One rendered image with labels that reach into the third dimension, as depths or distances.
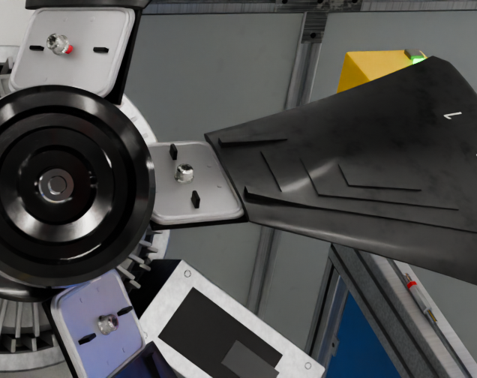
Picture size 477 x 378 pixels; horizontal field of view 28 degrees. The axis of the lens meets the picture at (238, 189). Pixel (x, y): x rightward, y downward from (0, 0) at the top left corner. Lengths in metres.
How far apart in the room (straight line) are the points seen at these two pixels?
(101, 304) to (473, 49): 1.12
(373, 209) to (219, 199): 0.11
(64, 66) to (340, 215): 0.21
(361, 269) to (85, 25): 0.63
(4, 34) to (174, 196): 0.29
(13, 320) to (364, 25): 0.94
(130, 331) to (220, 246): 1.03
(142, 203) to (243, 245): 1.13
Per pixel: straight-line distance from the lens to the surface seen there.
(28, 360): 0.80
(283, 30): 1.46
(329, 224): 0.63
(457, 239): 0.67
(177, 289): 0.73
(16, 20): 0.86
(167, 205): 0.61
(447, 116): 0.74
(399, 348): 1.11
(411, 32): 1.56
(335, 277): 1.24
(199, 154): 0.66
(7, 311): 0.72
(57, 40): 0.62
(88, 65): 0.61
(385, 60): 1.10
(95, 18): 0.63
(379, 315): 1.14
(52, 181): 0.55
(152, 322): 0.72
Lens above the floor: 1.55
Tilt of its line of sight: 35 degrees down
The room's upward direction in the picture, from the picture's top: 10 degrees clockwise
